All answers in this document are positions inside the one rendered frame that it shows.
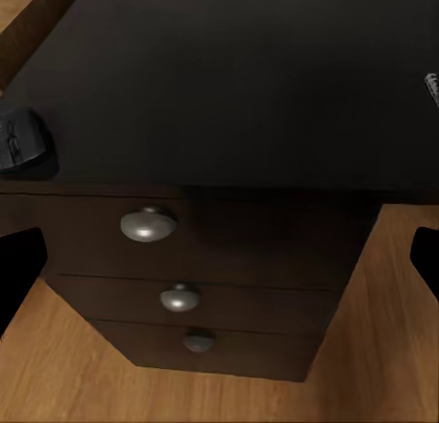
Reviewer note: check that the mouse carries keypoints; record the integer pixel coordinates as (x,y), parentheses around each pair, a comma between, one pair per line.
(23,139)

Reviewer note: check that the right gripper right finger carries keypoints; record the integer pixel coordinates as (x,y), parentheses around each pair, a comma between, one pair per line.
(425,256)

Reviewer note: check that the cabinet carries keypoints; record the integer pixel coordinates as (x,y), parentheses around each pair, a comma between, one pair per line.
(235,287)
(24,24)

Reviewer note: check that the desk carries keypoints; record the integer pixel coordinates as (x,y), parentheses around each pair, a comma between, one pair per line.
(272,100)

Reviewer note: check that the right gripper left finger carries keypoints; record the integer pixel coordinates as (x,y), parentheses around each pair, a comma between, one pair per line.
(22,257)

